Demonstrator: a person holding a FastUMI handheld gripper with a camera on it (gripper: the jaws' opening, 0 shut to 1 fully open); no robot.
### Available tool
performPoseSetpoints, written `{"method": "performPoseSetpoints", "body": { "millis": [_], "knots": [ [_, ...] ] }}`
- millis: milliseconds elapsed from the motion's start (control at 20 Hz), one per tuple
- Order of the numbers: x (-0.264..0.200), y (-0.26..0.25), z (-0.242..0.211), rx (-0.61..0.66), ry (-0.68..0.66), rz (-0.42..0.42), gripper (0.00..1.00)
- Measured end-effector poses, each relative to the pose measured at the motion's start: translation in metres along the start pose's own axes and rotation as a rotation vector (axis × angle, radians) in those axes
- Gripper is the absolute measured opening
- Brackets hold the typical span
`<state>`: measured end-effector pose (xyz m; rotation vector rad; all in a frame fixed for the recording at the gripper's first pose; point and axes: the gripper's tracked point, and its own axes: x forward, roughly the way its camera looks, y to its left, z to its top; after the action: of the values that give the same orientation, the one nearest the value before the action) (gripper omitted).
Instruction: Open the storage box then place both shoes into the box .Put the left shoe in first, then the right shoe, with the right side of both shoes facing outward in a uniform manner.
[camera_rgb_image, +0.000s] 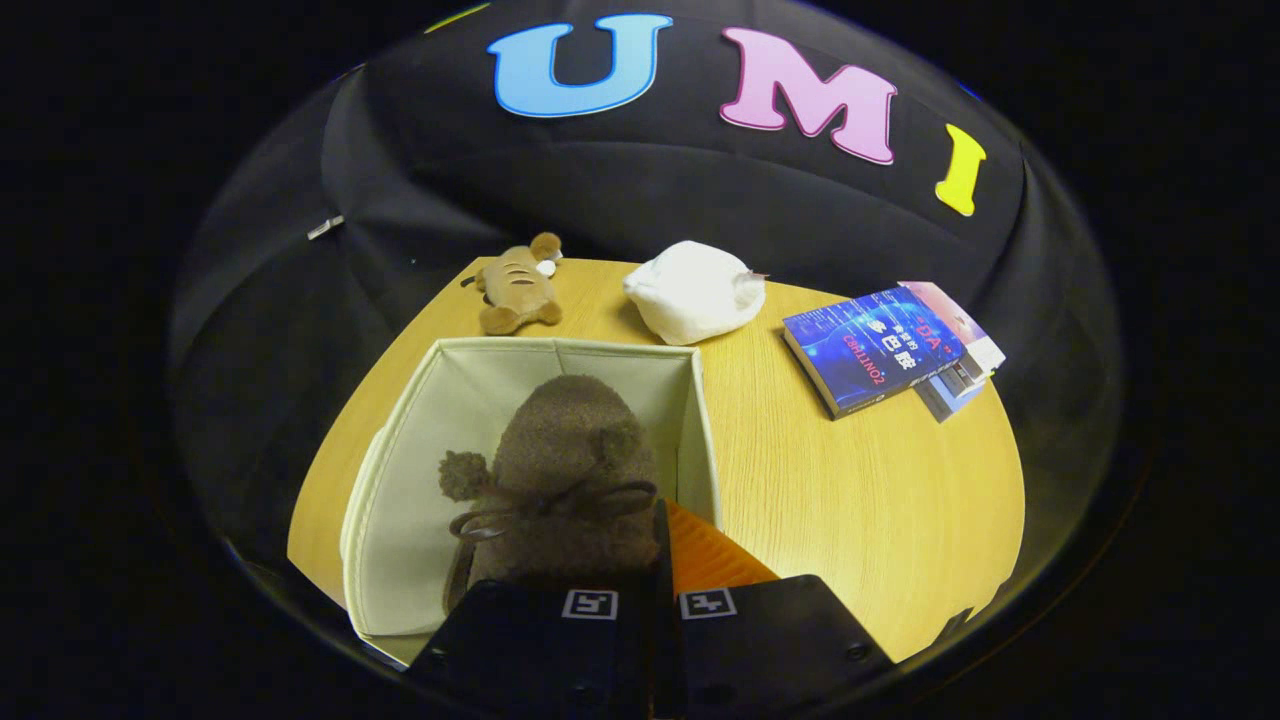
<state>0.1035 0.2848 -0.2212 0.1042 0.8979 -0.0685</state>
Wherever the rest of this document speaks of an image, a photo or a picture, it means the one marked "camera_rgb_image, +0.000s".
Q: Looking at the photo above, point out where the pink and white book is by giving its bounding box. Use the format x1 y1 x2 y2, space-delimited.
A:
900 282 1007 389

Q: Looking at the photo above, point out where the foldable fabric storage box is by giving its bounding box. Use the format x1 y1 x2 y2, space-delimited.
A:
340 337 723 666

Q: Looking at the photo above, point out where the grey blue book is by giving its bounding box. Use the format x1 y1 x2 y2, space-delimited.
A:
915 370 988 424

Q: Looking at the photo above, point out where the white plush toy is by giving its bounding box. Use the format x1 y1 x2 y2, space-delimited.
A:
622 240 769 347

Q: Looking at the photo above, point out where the blue cover book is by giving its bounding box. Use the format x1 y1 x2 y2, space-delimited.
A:
783 288 967 419

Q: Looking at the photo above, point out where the brown striped plush toy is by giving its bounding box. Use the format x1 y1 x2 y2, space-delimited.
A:
460 232 564 336

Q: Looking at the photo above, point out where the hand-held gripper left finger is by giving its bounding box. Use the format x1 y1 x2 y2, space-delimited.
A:
403 500 667 720

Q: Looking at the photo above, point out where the brown fuzzy slipper shoe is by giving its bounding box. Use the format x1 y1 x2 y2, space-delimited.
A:
438 375 663 616

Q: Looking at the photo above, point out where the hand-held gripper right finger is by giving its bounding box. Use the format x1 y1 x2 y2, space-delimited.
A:
664 498 898 720

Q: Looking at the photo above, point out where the black backdrop cloth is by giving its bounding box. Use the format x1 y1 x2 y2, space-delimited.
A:
170 0 1126 601

